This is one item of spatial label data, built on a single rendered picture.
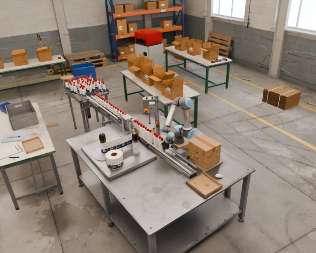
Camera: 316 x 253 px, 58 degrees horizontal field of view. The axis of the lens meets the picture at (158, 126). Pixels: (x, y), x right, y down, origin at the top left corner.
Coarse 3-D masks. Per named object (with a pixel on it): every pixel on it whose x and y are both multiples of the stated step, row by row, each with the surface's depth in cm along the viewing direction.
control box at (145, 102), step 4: (152, 96) 366; (144, 100) 358; (148, 100) 359; (152, 100) 359; (144, 104) 361; (148, 104) 361; (144, 108) 364; (148, 108) 364; (152, 108) 364; (144, 112) 367; (148, 112) 367; (152, 112) 368
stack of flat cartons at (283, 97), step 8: (264, 88) 671; (272, 88) 671; (280, 88) 669; (288, 88) 666; (264, 96) 676; (272, 96) 657; (280, 96) 638; (288, 96) 627; (296, 96) 645; (272, 104) 663; (280, 104) 644; (288, 104) 639; (296, 104) 658
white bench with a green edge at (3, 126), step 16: (0, 112) 502; (0, 128) 452; (32, 128) 447; (0, 144) 409; (16, 144) 407; (48, 144) 403; (0, 160) 374; (16, 160) 372; (32, 160) 384; (32, 192) 406; (16, 208) 402
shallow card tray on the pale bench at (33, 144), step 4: (28, 140) 411; (32, 140) 414; (36, 140) 414; (40, 140) 408; (24, 144) 405; (28, 144) 405; (32, 144) 405; (36, 144) 404; (40, 144) 404; (24, 148) 393; (28, 148) 396; (32, 148) 395; (36, 148) 395; (40, 148) 391; (28, 152) 384; (32, 152) 387
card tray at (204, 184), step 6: (204, 174) 325; (186, 180) 312; (192, 180) 317; (198, 180) 317; (204, 180) 317; (210, 180) 316; (216, 180) 310; (192, 186) 306; (198, 186) 308; (204, 186) 308; (210, 186) 308; (216, 186) 307; (222, 186) 305; (198, 192) 300; (204, 192) 300; (210, 192) 295
